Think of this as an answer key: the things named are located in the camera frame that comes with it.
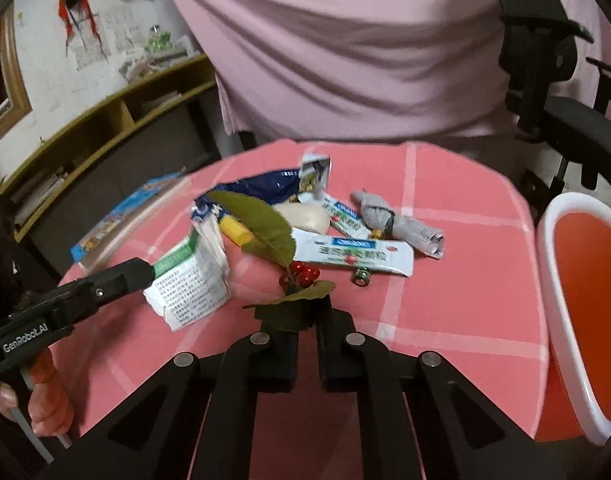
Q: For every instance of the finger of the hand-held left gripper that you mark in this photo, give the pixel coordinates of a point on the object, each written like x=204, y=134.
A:
x=115, y=280

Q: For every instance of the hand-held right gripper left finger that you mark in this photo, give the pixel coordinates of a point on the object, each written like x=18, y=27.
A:
x=275, y=365

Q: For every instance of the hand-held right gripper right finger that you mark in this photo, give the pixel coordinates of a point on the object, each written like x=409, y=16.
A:
x=335, y=360

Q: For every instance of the white and green paper carton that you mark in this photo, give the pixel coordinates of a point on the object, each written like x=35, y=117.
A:
x=195, y=285

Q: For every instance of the small white printed sachet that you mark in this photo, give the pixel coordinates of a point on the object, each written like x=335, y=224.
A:
x=343, y=215

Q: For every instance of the leafy twig with red berries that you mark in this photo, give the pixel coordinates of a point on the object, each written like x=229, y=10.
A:
x=260, y=215

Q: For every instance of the dark blue plastic wrapper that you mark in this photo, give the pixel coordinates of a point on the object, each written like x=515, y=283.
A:
x=265, y=182

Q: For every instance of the orange bin with white rim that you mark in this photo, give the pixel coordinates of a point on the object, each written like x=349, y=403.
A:
x=580, y=270

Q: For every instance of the person's left hand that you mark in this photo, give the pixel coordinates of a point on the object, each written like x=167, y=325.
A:
x=47, y=400

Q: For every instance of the blue-edged book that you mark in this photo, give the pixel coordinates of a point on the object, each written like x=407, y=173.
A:
x=130, y=210

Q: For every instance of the white green toothpaste tube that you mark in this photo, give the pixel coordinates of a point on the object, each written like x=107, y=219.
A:
x=355, y=252

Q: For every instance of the stack of books in shelf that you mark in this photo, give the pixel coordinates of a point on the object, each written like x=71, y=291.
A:
x=40, y=195

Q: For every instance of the pink checked tablecloth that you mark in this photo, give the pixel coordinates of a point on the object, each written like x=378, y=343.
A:
x=435, y=300

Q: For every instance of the low wooden shelf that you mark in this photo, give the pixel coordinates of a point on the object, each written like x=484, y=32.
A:
x=105, y=152

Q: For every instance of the yellow wrapped block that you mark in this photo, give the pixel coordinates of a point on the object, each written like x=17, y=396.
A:
x=235, y=230

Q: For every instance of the crumpled newspaper roll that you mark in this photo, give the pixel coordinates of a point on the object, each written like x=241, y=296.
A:
x=385, y=215

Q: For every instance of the torn small printed carton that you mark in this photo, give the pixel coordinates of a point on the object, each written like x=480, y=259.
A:
x=315, y=172

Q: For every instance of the gold framed picture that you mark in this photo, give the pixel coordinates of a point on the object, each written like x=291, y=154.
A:
x=17, y=95

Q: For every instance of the green plant ornament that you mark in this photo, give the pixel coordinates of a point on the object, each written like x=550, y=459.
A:
x=159, y=40

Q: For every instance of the red and black hanging decoration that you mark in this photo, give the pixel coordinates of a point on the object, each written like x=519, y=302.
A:
x=75, y=2

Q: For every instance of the pink hanging cloth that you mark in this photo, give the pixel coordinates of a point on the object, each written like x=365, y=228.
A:
x=335, y=50

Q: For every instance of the black office chair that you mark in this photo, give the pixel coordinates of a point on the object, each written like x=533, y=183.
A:
x=580, y=120

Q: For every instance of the printed wall paper sheets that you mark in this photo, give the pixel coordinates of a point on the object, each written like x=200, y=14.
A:
x=112, y=30

